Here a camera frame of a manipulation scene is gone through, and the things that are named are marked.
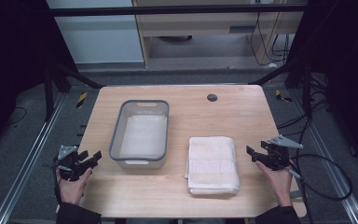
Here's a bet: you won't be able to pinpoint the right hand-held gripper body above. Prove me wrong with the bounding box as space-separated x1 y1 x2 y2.
260 133 304 172

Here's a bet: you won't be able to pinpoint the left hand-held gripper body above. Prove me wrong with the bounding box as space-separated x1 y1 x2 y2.
53 145 90 182

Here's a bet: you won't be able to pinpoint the white towel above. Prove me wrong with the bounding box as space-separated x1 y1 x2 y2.
184 135 241 196

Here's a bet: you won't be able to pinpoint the white basin with grey rim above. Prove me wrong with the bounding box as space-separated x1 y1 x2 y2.
108 99 171 170

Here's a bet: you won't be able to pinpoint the person's left hand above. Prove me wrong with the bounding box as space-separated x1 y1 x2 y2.
56 167 94 207

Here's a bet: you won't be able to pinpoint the person's right hand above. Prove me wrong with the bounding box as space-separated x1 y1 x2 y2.
255 159 295 208

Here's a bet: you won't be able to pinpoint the black metal stand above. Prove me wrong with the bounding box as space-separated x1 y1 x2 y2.
249 59 313 120
42 62 105 123

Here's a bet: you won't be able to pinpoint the black curtain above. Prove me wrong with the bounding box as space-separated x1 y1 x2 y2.
0 0 77 157
287 0 358 175

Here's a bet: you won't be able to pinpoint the white cabinet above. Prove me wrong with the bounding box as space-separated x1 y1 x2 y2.
46 0 145 65

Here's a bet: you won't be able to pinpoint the light wooden desk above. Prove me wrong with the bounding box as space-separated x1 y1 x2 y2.
131 0 307 68

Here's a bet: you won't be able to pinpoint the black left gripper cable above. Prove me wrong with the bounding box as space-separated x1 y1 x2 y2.
52 167 61 205

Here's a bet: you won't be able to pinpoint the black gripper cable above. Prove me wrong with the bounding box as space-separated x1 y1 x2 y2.
52 167 61 205
288 153 354 224

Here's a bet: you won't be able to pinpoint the metal floor rail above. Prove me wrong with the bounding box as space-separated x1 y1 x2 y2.
288 88 358 224
0 92 67 224

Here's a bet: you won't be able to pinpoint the yellow-handled tool right floor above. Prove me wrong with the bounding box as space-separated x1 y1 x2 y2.
275 89 293 104

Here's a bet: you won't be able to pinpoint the yellow-handled tool floor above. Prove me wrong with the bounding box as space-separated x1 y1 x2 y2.
76 91 89 109
275 89 293 104

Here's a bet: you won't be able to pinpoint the yellow-handled tool left floor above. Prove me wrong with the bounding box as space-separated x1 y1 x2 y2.
76 91 89 109

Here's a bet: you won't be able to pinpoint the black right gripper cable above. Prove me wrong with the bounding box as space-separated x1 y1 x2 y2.
288 153 354 224

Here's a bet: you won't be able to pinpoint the hanging black cables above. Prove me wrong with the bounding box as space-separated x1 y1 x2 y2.
249 11 291 67

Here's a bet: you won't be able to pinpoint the black horizontal frame bar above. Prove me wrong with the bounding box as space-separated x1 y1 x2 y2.
48 3 309 18

